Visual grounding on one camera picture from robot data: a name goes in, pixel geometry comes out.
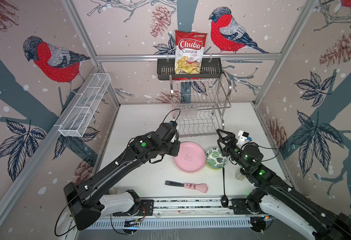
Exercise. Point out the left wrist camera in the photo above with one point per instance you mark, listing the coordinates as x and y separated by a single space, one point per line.
174 132

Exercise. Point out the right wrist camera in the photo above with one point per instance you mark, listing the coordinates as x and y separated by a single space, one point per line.
243 138

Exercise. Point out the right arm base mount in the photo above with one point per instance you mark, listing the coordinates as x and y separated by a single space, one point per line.
259 221

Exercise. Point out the red cassava chips bag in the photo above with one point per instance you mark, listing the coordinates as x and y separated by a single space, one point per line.
189 50

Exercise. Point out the green leaf pattern bowl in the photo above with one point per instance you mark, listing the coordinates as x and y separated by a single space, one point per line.
214 158

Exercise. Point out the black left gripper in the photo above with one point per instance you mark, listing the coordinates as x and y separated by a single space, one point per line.
175 151

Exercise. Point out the black spoon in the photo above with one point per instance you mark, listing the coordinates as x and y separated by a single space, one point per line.
224 199

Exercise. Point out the white wire mesh shelf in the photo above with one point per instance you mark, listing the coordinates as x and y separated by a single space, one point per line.
81 114

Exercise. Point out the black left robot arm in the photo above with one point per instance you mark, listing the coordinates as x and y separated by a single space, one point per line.
83 199

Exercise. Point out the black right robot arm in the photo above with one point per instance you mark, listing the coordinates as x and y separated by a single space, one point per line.
273 196

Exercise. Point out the pink cat paw spatula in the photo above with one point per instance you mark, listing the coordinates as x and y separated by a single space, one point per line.
203 188

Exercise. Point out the silver two-tier dish rack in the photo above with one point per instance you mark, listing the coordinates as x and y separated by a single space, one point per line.
202 103

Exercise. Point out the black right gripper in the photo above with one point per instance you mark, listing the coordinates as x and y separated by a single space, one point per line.
233 141

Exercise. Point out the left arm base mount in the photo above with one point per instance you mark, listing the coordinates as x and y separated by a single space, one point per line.
145 208

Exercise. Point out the black wall basket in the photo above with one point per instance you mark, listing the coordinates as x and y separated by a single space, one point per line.
209 69

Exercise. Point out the pink plate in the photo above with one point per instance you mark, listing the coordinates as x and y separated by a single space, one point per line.
190 158

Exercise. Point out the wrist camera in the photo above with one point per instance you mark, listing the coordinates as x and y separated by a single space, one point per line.
243 138
174 132

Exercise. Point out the lime green bowl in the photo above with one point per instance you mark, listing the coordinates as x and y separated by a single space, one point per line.
216 169

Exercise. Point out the small black lid jar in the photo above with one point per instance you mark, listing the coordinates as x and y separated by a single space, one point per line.
239 175

